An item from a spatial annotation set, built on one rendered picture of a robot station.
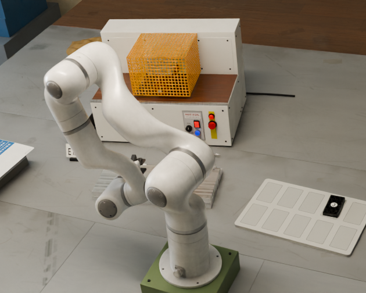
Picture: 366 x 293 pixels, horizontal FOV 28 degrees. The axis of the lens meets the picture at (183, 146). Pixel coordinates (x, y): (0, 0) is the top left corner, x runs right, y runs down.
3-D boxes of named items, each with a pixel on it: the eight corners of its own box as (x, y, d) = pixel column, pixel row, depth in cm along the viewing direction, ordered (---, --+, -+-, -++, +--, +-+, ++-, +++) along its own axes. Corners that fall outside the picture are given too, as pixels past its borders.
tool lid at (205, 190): (92, 195, 264) (91, 191, 263) (108, 164, 279) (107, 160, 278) (211, 202, 252) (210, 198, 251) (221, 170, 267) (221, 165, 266)
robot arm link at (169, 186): (215, 214, 210) (211, 149, 196) (179, 254, 198) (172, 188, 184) (180, 200, 216) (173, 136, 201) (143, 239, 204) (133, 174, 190)
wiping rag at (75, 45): (110, 35, 378) (109, 32, 377) (110, 50, 364) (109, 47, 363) (67, 40, 378) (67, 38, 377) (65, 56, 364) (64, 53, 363)
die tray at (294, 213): (233, 226, 244) (233, 224, 244) (266, 180, 263) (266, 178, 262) (349, 257, 226) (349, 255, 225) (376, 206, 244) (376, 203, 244)
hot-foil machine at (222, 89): (97, 142, 296) (79, 60, 275) (127, 91, 328) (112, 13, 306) (283, 150, 277) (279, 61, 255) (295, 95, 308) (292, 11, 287)
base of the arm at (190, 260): (202, 297, 210) (198, 252, 199) (147, 274, 218) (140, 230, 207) (233, 254, 222) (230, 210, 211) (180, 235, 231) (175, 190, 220)
